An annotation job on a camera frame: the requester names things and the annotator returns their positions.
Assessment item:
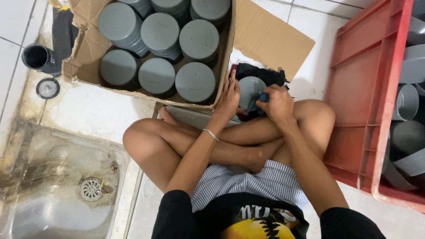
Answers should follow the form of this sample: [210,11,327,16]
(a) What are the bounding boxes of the person's right leg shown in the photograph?
[158,99,336,160]

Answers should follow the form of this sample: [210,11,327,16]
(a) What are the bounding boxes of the black printed t-shirt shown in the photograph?
[151,189,387,239]

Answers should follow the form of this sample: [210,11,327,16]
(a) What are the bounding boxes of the black pipe fitting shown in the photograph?
[21,43,64,79]

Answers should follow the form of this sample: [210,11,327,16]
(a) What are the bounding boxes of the round floor drain strainer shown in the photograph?
[79,177,104,202]

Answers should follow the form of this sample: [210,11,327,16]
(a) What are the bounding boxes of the red plastic crate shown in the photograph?
[323,0,425,214]

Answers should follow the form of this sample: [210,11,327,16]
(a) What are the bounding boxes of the person's left hand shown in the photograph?
[212,69,247,136]

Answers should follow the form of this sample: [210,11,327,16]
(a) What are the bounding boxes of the person's right hand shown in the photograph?
[255,84,295,126]

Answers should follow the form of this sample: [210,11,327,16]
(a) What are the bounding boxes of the person's leg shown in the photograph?
[122,118,287,194]
[158,99,336,160]

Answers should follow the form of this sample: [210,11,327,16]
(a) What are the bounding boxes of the round metal drain cover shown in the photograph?
[35,78,61,100]

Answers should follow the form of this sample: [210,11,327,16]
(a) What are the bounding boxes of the silver bracelet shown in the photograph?
[202,128,220,142]

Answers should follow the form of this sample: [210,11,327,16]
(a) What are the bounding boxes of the striped shorts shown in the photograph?
[191,159,309,214]

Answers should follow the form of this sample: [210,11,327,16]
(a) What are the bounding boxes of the group of grey pipe caps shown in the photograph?
[97,0,232,104]

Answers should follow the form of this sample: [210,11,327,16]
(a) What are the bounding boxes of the person's left leg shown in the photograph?
[122,118,287,194]

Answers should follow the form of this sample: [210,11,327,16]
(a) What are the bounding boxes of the grey pipe cap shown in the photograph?
[238,76,268,112]

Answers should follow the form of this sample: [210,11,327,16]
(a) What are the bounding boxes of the heap of grey pipe fittings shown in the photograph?
[381,0,425,192]

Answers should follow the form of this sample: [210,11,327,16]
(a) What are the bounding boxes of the brown cardboard sheet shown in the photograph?
[233,0,316,82]

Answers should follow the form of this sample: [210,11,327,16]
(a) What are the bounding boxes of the grey flat board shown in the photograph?
[165,106,243,130]

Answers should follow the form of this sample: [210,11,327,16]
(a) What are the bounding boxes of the brown cardboard box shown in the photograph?
[62,0,237,112]

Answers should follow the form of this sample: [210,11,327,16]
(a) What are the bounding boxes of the black bag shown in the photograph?
[51,6,79,64]

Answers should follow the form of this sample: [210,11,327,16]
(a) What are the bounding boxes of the black cloth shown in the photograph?
[228,62,291,91]

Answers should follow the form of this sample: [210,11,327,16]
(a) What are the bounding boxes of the stainless steel basin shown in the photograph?
[0,121,131,239]

